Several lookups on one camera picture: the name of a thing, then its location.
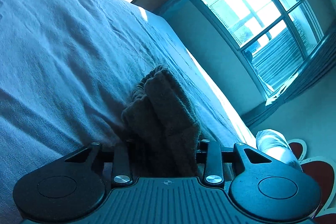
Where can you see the blue right curtain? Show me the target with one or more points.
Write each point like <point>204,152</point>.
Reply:
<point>313,69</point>

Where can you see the red heart headboard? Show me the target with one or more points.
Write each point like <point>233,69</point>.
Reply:
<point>322,170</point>

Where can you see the blue floral bed sheet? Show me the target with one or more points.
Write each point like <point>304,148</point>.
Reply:
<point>68,69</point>

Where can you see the bedroom window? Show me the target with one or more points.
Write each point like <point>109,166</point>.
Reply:
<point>271,37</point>

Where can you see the grey-green fleece pants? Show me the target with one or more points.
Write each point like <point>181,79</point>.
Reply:
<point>163,119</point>

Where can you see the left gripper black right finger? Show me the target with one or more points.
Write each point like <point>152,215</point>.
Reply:
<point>209,154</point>

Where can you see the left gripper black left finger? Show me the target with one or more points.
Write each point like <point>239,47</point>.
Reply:
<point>121,171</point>

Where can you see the folded blue quilt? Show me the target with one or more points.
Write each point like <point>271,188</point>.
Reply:
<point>274,144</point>

